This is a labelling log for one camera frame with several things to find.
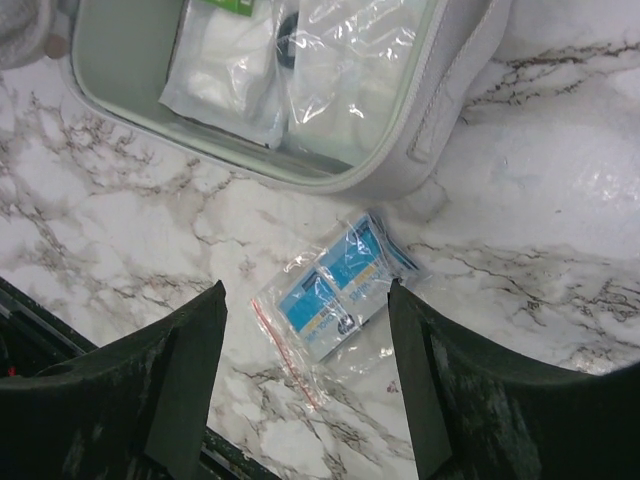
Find black mounting base rail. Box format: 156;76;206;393
0;277;281;480

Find green small medicine box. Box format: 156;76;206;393
205;0;255;17

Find clear plastic zip bag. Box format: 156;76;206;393
274;1;435;166

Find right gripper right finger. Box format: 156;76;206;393
388;283;639;479

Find white gauze pad packet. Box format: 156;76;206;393
159;1;285;149

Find grey medicine kit box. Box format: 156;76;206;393
1;1;511;199

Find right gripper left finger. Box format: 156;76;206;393
0;279;227;480

